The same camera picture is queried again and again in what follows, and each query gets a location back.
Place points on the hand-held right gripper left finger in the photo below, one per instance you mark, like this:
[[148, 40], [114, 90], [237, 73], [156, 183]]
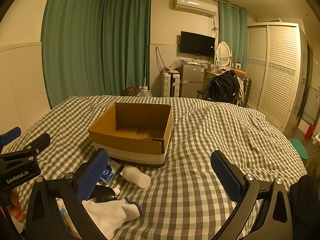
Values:
[[92, 177]]

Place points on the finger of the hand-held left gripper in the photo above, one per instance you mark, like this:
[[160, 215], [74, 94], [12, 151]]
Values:
[[11, 133], [37, 141]]

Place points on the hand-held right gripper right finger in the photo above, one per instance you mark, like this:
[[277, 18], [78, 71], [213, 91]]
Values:
[[226, 177]]

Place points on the blue tissue pack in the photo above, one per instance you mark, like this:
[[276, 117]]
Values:
[[107, 173]]

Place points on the black bottle with white cap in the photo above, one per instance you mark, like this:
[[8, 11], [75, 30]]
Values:
[[105, 195]]

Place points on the white sock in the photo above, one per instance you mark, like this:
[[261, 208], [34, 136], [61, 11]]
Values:
[[107, 215]]

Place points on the small white and teal item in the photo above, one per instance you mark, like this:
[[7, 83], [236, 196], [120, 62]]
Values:
[[62, 208]]

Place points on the brown cardboard box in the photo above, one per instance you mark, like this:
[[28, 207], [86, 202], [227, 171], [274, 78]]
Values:
[[125, 145]]

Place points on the person's left hand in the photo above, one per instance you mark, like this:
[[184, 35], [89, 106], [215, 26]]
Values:
[[17, 205]]

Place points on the grey checked blanket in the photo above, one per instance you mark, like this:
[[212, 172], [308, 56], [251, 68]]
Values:
[[200, 142]]

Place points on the green stool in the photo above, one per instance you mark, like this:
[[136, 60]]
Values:
[[300, 148]]

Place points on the dark cloth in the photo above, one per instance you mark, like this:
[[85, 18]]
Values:
[[306, 205]]

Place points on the dark wooden chair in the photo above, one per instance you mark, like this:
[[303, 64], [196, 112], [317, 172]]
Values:
[[200, 93]]

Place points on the black jacket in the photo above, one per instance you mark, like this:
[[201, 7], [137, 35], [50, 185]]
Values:
[[221, 87]]

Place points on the patterned round basket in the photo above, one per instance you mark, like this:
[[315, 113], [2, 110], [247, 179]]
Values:
[[130, 91]]

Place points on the red fire extinguisher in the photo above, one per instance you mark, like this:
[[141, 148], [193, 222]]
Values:
[[309, 131]]

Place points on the clear water jug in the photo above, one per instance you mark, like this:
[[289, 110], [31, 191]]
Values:
[[145, 93]]

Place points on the silver small fridge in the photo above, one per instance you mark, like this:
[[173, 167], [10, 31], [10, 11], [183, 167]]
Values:
[[191, 80]]

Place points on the wooden dressing table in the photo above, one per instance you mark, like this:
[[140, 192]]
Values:
[[211, 75]]

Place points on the white ribbed suitcase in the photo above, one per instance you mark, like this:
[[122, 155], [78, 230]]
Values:
[[170, 85]]

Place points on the dark green curtain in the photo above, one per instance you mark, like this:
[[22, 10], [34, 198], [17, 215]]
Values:
[[87, 42]]

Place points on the white louvred wardrobe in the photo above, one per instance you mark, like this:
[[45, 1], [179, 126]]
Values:
[[275, 75]]

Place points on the thin white pole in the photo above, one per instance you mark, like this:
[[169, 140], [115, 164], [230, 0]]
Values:
[[146, 72]]

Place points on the white oval vanity mirror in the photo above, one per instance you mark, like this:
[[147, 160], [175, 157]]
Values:
[[223, 53]]

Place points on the clear plastic bag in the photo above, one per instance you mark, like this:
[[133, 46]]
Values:
[[177, 62]]

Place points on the light green curtain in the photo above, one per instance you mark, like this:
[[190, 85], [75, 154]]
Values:
[[232, 35]]

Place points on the white air conditioner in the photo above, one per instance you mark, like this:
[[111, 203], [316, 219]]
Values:
[[193, 6]]

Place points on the black wall television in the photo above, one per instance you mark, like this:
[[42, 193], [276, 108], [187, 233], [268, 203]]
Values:
[[197, 43]]

